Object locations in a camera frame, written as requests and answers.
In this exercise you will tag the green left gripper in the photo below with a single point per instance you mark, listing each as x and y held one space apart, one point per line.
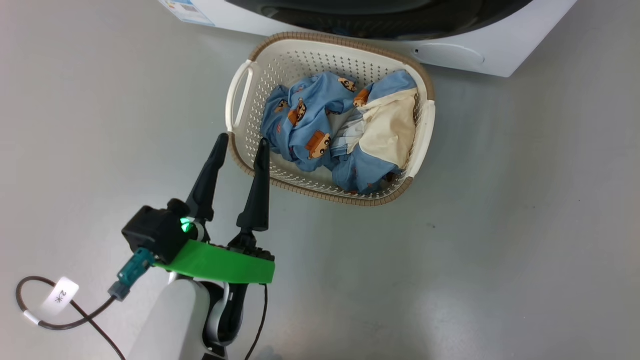
220 265

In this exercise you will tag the blue cartoon print garment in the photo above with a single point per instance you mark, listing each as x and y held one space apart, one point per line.
310 105

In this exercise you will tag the blue garment with cream lining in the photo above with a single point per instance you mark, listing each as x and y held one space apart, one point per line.
385 130

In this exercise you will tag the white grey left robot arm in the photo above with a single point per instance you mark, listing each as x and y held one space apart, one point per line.
170 320

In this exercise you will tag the cream perforated laundry basket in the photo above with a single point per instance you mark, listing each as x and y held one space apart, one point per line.
300 55

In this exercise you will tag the white front-load washing machine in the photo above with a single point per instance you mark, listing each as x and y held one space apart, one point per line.
500 55

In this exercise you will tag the blue energy label sticker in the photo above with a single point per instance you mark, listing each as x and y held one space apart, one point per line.
192 12

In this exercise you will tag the round white filter cover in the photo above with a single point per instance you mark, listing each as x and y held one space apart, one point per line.
450 54

